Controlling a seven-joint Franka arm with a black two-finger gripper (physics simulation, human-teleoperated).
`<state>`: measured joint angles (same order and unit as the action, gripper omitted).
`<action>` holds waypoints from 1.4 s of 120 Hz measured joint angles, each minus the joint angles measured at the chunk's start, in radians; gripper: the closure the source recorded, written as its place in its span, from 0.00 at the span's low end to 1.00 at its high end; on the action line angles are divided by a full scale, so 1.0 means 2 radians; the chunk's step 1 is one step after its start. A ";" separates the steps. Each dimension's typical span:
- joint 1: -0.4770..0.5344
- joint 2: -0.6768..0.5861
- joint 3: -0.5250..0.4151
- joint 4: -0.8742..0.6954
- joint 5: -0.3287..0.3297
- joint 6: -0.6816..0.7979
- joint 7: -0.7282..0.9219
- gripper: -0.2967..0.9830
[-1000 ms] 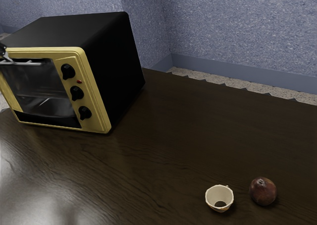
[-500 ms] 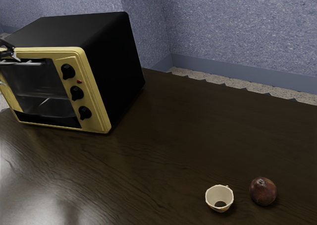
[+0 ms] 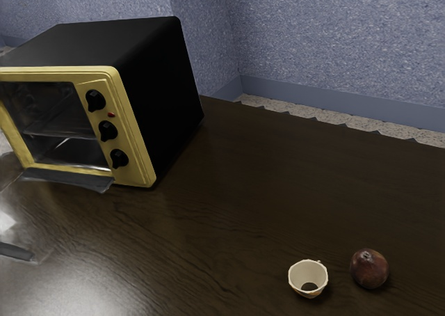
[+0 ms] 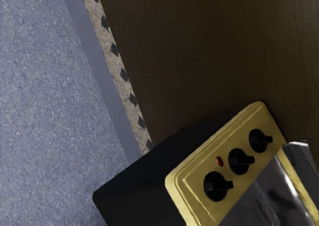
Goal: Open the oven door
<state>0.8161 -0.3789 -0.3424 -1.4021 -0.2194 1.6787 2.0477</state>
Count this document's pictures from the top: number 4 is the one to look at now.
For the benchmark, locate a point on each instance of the black and gold oven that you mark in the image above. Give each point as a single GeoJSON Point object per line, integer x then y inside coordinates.
{"type": "Point", "coordinates": [199, 181]}

